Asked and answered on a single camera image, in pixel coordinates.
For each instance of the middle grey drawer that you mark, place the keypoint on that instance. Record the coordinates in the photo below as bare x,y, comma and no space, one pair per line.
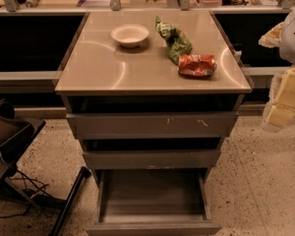
152,159

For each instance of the grey drawer cabinet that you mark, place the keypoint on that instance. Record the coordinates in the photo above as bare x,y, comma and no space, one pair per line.
101,77

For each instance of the green chip bag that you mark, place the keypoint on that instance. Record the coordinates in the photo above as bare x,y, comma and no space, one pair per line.
177,42

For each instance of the white paper bowl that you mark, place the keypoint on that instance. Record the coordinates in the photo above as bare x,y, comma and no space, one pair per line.
130,36

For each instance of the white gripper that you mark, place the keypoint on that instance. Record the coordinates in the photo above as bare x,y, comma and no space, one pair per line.
293,39

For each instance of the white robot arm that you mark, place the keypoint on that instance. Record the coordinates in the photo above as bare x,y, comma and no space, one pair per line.
287,45

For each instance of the top grey drawer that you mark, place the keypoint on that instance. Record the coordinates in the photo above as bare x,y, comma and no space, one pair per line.
152,125

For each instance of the dark chair base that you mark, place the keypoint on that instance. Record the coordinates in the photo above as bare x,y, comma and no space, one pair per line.
16,135

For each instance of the black metal leg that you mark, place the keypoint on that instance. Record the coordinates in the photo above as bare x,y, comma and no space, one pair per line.
84,173

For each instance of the open bottom grey drawer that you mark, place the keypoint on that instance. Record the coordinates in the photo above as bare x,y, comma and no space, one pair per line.
152,202

